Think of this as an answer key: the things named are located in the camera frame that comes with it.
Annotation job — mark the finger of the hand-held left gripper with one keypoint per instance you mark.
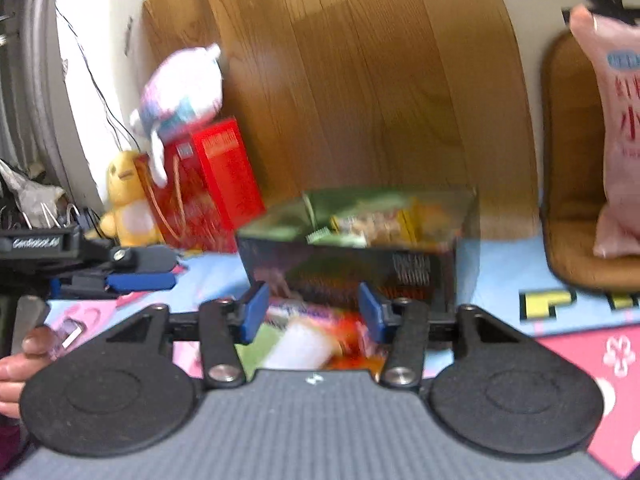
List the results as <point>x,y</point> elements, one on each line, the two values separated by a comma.
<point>147,258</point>
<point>142,282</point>

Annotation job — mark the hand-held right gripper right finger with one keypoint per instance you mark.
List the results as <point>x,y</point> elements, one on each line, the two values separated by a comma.
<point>370,312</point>

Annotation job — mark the grey crumpled cloth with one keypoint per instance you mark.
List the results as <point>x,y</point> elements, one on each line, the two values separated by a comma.
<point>35,190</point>

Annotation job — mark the red gift bag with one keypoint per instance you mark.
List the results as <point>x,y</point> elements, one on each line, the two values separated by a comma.
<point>220,180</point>

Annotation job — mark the white plush toy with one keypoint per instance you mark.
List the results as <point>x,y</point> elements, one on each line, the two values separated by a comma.
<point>185,92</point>

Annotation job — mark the grey curtain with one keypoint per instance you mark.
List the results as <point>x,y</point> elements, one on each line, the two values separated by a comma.
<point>25,70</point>

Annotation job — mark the pink printed pillow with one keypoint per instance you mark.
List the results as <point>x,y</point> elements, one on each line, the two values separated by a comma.
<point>620,130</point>

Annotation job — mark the yellow plush duck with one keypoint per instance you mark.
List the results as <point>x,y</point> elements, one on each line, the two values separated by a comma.
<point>127,205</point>

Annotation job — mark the person's left hand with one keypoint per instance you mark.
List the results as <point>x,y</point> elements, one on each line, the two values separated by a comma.
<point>15,377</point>

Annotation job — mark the white snack packet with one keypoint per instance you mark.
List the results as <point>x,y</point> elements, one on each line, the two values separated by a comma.
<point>302,345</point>

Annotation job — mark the orange snack packet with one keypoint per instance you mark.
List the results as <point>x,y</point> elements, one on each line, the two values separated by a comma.
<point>357,340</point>

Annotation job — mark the brown chair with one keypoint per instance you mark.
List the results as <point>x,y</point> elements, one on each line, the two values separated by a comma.
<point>570,175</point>

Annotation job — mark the green striped snack packet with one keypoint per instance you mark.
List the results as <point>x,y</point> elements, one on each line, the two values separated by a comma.
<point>317,235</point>

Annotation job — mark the purple snack packet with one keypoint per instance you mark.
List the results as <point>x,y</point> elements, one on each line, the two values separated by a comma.
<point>310,310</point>

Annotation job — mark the dark red clothing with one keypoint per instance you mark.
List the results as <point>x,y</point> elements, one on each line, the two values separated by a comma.
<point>9,442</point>

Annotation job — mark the dark cardboard box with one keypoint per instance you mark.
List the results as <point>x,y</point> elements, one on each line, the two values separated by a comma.
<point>415,270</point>

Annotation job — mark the wooden board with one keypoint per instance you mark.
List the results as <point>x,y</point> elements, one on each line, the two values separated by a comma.
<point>380,85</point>

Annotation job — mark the printed play mat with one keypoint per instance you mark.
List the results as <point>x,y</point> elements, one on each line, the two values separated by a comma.
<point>505,270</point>

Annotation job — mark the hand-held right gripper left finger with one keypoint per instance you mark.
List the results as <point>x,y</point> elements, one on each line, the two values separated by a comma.
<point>255,311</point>

